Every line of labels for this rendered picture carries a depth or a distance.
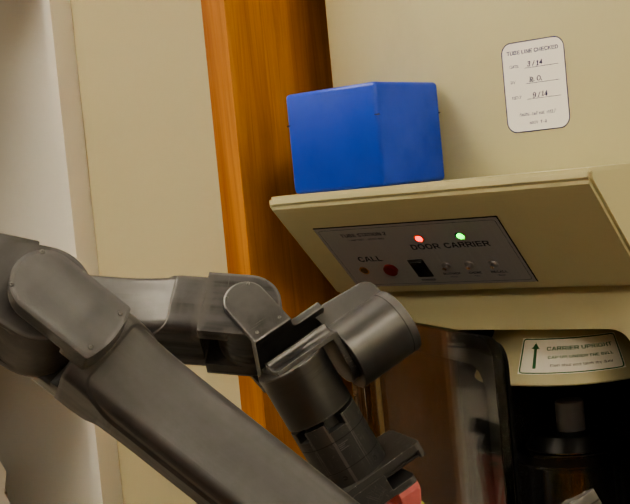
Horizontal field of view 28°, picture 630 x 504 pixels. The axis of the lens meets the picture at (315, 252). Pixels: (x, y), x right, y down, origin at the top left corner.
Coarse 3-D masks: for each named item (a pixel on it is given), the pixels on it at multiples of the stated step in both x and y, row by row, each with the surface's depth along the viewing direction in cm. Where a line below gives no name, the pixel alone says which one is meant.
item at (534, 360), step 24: (504, 336) 118; (528, 336) 116; (552, 336) 114; (576, 336) 114; (600, 336) 114; (624, 336) 115; (528, 360) 115; (552, 360) 114; (576, 360) 113; (600, 360) 113; (624, 360) 113; (528, 384) 114; (552, 384) 113; (576, 384) 112
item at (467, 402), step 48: (432, 336) 104; (480, 336) 96; (384, 384) 116; (432, 384) 105; (480, 384) 96; (384, 432) 117; (432, 432) 106; (480, 432) 97; (432, 480) 107; (480, 480) 98
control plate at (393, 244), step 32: (384, 224) 109; (416, 224) 107; (448, 224) 106; (480, 224) 104; (352, 256) 115; (384, 256) 113; (416, 256) 111; (448, 256) 109; (480, 256) 108; (512, 256) 106
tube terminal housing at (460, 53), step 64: (384, 0) 118; (448, 0) 114; (512, 0) 110; (576, 0) 106; (384, 64) 119; (448, 64) 114; (576, 64) 107; (448, 128) 115; (576, 128) 107; (448, 320) 117; (512, 320) 113; (576, 320) 109
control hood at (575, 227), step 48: (336, 192) 110; (384, 192) 106; (432, 192) 103; (480, 192) 101; (528, 192) 98; (576, 192) 96; (624, 192) 99; (528, 240) 103; (576, 240) 101; (624, 240) 99; (336, 288) 121; (384, 288) 118; (432, 288) 115; (480, 288) 112
